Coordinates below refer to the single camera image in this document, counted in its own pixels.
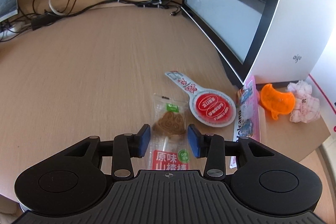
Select spoon shaped red jelly pack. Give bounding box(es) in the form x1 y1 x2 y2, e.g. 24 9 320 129
165 71 236 127

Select black power adapter with cables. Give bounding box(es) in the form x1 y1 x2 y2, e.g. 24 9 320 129
1 0 182 43

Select hawthorn lollipop packet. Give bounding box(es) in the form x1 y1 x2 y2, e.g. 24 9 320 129
147 94 190 170

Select orange plastic half shell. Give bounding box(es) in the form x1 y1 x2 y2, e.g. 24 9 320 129
260 84 295 121

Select white computer tower case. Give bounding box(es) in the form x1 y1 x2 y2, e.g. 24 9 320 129
182 0 335 87

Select crumpled pink white wrapper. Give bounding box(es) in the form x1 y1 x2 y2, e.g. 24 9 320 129
287 80 321 123

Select pink volcano blister pack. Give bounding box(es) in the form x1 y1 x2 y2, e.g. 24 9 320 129
229 75 262 169

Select white cardboard box red print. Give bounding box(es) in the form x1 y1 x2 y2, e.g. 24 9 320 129
307 48 336 136

